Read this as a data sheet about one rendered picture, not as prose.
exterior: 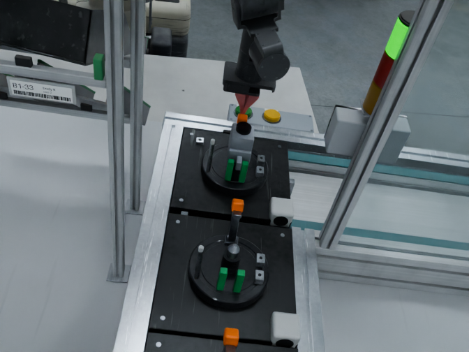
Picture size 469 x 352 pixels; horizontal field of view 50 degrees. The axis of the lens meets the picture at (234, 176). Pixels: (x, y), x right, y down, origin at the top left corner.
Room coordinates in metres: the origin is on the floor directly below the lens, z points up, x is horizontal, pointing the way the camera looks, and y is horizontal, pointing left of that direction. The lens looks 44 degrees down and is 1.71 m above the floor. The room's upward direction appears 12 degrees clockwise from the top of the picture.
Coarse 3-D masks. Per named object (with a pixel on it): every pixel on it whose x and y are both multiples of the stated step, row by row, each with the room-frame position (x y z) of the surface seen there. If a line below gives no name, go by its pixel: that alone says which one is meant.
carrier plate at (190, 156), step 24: (192, 144) 0.83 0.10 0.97; (216, 144) 0.84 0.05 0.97; (264, 144) 0.88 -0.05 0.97; (192, 168) 0.75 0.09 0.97; (288, 168) 0.81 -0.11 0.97; (192, 192) 0.68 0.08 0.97; (216, 192) 0.70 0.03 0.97; (264, 192) 0.73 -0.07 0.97; (288, 192) 0.74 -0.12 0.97; (216, 216) 0.65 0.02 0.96; (264, 216) 0.66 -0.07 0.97
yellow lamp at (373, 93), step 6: (372, 84) 0.67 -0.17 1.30; (372, 90) 0.66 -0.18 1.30; (378, 90) 0.65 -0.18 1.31; (366, 96) 0.67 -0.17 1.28; (372, 96) 0.66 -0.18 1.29; (378, 96) 0.65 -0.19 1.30; (366, 102) 0.66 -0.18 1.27; (372, 102) 0.65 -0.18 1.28; (366, 108) 0.66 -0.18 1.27; (372, 108) 0.65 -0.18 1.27
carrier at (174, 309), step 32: (192, 224) 0.60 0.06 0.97; (224, 224) 0.62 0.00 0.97; (256, 224) 0.64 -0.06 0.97; (192, 256) 0.52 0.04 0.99; (224, 256) 0.51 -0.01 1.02; (256, 256) 0.54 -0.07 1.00; (288, 256) 0.58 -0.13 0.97; (160, 288) 0.46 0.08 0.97; (192, 288) 0.47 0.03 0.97; (224, 288) 0.47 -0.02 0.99; (256, 288) 0.48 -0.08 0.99; (288, 288) 0.51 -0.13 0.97; (160, 320) 0.40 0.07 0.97; (192, 320) 0.41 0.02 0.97; (224, 320) 0.42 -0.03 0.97; (256, 320) 0.44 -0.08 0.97; (288, 320) 0.44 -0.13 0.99
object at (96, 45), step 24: (0, 0) 0.59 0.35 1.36; (24, 0) 0.59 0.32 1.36; (48, 0) 0.60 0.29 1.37; (0, 24) 0.58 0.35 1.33; (24, 24) 0.58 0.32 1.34; (48, 24) 0.58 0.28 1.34; (72, 24) 0.58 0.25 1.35; (96, 24) 0.60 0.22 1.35; (24, 48) 0.57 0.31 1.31; (48, 48) 0.57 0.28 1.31; (72, 48) 0.57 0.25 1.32; (96, 48) 0.60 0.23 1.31; (144, 48) 0.80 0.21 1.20
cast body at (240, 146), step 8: (232, 128) 0.77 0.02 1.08; (240, 128) 0.76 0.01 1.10; (248, 128) 0.76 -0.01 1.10; (232, 136) 0.74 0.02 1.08; (240, 136) 0.75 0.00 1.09; (248, 136) 0.75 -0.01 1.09; (232, 144) 0.74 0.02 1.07; (240, 144) 0.74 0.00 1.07; (248, 144) 0.74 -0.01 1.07; (232, 152) 0.73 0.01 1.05; (240, 152) 0.74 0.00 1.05; (248, 152) 0.74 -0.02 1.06; (240, 160) 0.72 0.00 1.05; (248, 160) 0.74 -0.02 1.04; (240, 168) 0.72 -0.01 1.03
